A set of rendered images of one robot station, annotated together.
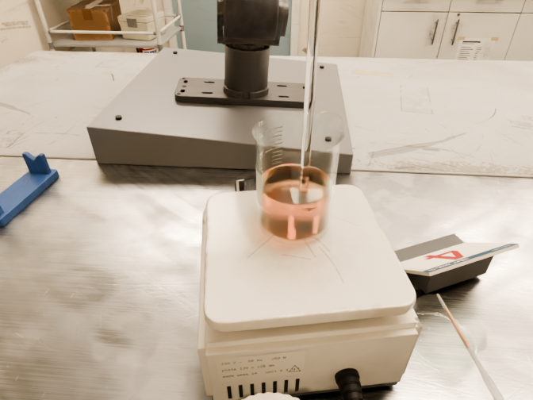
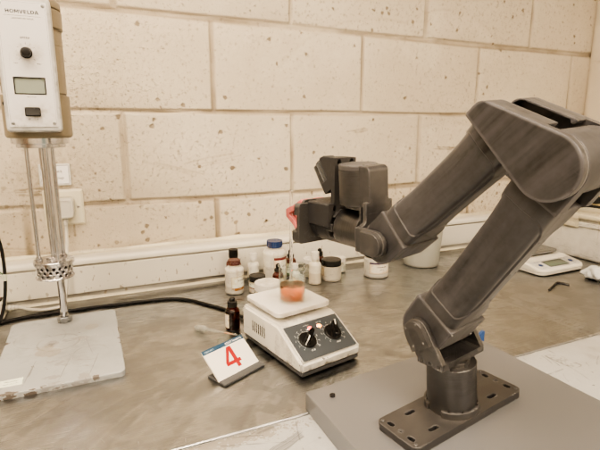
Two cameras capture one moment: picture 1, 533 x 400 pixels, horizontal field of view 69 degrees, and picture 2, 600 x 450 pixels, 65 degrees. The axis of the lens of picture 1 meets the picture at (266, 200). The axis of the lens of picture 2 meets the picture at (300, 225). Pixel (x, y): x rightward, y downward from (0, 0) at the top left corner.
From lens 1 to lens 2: 1.04 m
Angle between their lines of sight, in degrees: 124
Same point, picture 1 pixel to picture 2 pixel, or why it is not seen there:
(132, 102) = (497, 360)
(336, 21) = not seen: outside the picture
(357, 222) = (270, 304)
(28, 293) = (387, 322)
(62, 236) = not seen: hidden behind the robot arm
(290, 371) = not seen: hidden behind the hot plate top
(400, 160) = (271, 437)
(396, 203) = (262, 396)
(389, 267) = (256, 298)
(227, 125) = (412, 374)
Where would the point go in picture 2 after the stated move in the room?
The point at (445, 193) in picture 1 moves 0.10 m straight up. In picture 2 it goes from (229, 414) to (228, 351)
